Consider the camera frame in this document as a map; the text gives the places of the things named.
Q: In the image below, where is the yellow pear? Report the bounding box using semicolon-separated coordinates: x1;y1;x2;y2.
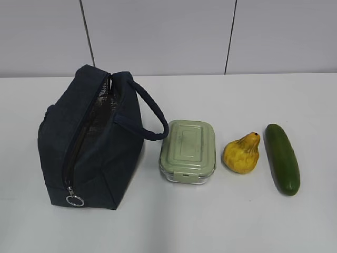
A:
222;132;261;174

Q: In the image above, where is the silver zipper pull ring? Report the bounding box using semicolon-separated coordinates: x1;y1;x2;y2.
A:
65;186;85;207

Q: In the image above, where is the navy blue insulated lunch bag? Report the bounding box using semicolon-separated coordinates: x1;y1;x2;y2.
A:
37;65;169;210

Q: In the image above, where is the green cucumber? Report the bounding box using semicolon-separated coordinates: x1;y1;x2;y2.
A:
264;123;300;196

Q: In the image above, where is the green lid glass lunch box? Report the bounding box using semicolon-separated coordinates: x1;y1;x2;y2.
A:
159;120;216;185

